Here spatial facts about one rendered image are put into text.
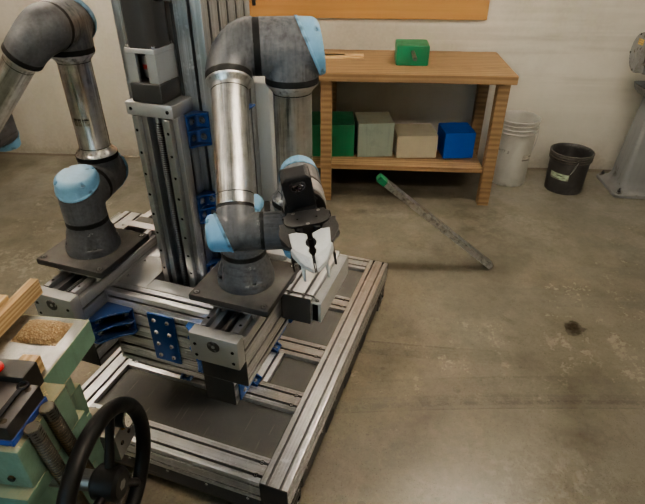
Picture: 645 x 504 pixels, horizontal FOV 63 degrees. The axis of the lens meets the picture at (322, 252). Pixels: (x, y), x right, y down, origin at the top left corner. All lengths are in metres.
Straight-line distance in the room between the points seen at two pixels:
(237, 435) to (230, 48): 1.21
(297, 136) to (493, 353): 1.59
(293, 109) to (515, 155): 2.86
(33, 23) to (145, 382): 1.22
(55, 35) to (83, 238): 0.52
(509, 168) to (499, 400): 2.05
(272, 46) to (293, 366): 1.25
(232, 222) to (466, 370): 1.58
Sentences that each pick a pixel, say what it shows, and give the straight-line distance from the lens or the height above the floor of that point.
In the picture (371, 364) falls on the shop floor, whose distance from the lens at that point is 2.33.
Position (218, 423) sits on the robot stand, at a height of 0.21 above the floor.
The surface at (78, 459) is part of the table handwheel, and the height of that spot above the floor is 0.94.
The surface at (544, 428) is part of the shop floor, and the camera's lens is 2.26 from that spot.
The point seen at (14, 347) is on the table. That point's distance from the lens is 1.25.
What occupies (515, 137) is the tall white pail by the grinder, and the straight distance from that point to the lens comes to 3.85.
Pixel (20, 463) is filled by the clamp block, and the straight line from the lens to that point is 0.98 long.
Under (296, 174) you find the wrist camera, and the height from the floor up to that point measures 1.32.
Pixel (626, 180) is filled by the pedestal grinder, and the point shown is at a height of 0.10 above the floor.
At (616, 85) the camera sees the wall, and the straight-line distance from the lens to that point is 4.31.
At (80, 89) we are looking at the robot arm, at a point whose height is 1.25.
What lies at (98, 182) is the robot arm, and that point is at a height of 1.02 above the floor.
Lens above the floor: 1.64
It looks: 33 degrees down
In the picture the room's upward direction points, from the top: straight up
